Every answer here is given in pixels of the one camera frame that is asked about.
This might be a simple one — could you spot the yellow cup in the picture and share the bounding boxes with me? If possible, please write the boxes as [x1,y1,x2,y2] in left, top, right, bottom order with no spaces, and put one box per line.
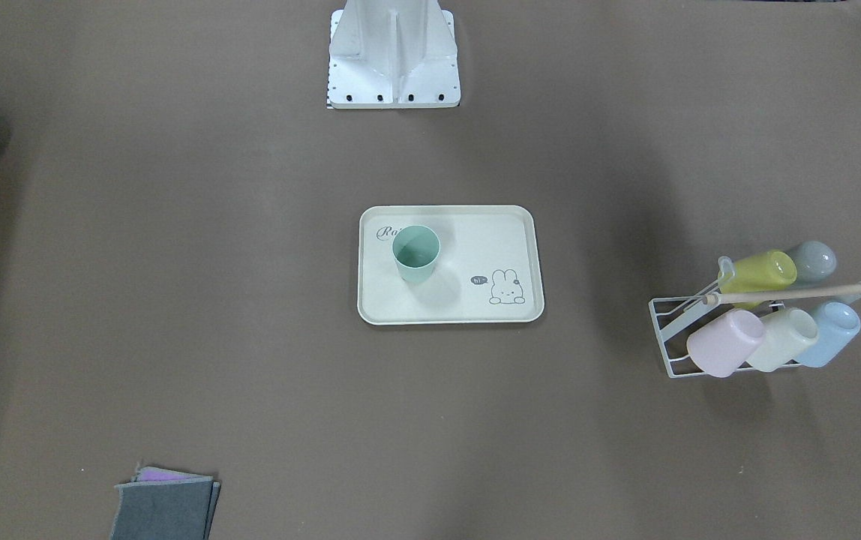
[718,250,798,294]

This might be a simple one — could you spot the white rabbit tray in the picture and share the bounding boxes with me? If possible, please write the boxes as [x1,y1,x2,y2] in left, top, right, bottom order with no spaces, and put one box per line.
[356,205,545,326]

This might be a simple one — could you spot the light blue cup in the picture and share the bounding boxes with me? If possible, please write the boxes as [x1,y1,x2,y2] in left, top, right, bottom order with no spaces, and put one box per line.
[794,301,861,368]

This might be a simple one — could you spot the white wire cup rack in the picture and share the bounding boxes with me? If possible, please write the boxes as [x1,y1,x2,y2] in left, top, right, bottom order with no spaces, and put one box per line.
[648,256,861,379]

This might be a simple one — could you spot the pale white-green cup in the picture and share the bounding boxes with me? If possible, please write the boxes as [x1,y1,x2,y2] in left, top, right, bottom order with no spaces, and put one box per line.
[746,307,819,372]

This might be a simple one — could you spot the grey cup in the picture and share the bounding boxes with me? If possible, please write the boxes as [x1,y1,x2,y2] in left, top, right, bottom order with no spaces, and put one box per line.
[786,240,838,287]

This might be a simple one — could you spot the green cup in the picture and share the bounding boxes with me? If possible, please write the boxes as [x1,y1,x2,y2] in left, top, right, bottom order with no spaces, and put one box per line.
[391,225,441,284]

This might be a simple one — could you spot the grey folded cloth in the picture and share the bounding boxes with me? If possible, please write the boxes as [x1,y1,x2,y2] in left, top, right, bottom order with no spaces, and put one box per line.
[109,476,221,539]

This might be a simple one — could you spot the purple cloth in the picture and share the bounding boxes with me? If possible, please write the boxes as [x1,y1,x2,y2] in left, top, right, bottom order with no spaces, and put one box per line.
[132,466,197,482]

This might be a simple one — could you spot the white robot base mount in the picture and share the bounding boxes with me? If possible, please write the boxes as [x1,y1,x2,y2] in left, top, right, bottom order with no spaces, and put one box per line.
[325,1,462,110]

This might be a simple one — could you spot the pink cup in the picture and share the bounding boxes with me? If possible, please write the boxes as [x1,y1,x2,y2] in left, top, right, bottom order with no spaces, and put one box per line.
[685,310,764,377]

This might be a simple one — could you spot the wooden rack handle rod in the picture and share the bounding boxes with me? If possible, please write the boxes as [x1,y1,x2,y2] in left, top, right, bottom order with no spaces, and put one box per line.
[697,281,861,305]

